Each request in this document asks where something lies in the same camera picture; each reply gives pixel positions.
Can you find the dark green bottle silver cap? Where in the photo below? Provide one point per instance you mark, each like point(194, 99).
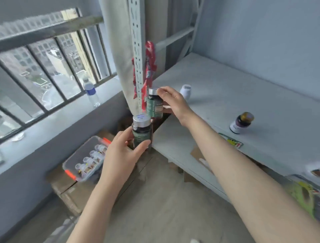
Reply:
point(141, 125)
point(153, 107)

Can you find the person's left forearm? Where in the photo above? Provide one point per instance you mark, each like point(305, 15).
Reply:
point(95, 215)

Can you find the clear glass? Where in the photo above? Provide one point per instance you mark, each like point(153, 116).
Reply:
point(17, 137)

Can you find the closed brown cardboard box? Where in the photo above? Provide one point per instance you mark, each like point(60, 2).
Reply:
point(72, 197)

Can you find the gray window sill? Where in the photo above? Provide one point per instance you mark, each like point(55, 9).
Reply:
point(62, 117)

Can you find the person's left hand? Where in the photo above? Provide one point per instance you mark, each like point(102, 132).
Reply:
point(120, 160)

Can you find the window with metal bars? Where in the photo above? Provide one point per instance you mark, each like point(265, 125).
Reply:
point(50, 32)

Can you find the white metal shelf rack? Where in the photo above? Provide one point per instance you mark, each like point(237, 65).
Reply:
point(225, 95)

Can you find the clear bin orange handles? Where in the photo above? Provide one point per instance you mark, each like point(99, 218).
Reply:
point(70, 175)

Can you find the bunch of red snack strips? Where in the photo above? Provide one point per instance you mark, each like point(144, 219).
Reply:
point(150, 65)

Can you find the clear water bottle blue label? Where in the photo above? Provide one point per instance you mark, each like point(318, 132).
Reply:
point(91, 93)

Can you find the white bottle blue label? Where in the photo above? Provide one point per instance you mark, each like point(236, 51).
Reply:
point(185, 91)

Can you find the person's right forearm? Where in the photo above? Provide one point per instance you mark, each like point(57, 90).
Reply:
point(237, 170)

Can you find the person's right hand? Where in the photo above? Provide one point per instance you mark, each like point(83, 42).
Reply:
point(177, 105)

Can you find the dark bottle gold cap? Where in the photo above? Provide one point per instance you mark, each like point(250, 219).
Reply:
point(240, 124)

